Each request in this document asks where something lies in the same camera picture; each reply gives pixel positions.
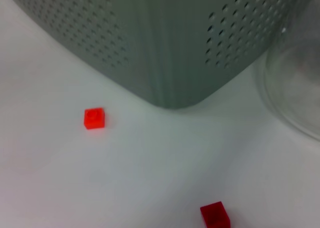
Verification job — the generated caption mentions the small red square brick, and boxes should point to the small red square brick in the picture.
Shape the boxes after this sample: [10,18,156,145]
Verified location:
[83,108,106,130]

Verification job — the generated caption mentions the dark red long brick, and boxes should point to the dark red long brick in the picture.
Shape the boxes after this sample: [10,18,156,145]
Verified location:
[199,201,231,228]

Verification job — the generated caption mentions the grey-green perforated storage bin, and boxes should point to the grey-green perforated storage bin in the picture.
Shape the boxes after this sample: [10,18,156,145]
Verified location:
[4,0,301,111]

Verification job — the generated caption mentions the round glass pitcher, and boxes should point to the round glass pitcher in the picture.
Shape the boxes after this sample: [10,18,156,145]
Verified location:
[254,0,320,141]

